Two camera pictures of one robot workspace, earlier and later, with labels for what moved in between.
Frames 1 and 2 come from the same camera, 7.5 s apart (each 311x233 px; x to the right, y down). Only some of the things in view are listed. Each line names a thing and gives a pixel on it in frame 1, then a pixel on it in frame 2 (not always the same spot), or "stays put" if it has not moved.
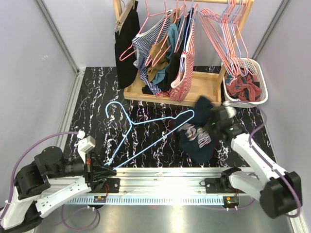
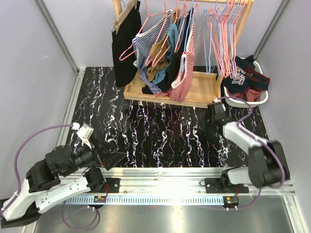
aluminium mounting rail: x=157 y=186 stays put
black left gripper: x=95 y=168 -> x=110 y=158
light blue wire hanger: x=131 y=123 -> x=210 y=15
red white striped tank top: x=181 y=90 stays put
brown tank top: x=158 y=60 stays put
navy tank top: x=196 y=136 -> x=240 y=82
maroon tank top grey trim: x=246 y=88 stays put
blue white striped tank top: x=142 y=43 stays put
